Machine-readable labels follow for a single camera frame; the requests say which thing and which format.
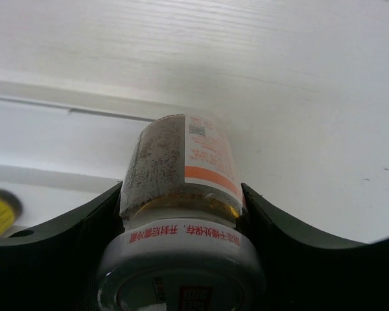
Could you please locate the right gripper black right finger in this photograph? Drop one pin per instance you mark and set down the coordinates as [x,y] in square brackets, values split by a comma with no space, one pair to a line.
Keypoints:
[309,269]

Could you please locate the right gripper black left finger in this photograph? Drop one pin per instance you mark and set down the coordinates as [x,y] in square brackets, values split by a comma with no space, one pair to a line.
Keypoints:
[52,266]

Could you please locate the red-lid spice jar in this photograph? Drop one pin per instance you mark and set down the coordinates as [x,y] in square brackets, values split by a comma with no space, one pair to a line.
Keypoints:
[184,244]

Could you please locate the small yellow-label bottle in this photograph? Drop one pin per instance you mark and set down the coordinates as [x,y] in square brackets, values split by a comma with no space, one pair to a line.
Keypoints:
[11,208]

